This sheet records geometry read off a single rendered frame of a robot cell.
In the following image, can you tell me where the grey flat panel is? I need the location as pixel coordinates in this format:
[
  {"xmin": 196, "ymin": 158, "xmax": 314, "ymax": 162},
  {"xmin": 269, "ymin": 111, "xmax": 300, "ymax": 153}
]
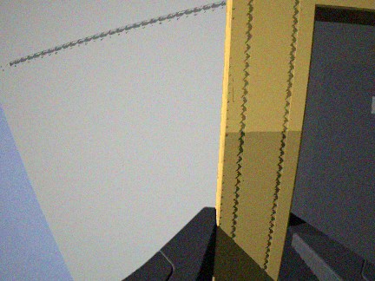
[{"xmin": 0, "ymin": 0, "xmax": 227, "ymax": 281}]

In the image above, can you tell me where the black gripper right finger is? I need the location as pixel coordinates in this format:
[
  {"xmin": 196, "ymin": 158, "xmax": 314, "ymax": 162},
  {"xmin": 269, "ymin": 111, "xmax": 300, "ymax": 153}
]
[{"xmin": 279, "ymin": 213, "xmax": 375, "ymax": 281}]

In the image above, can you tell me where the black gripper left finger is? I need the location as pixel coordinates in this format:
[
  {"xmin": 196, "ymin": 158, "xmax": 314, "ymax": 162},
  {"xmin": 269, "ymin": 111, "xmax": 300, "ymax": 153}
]
[{"xmin": 122, "ymin": 207, "xmax": 218, "ymax": 281}]

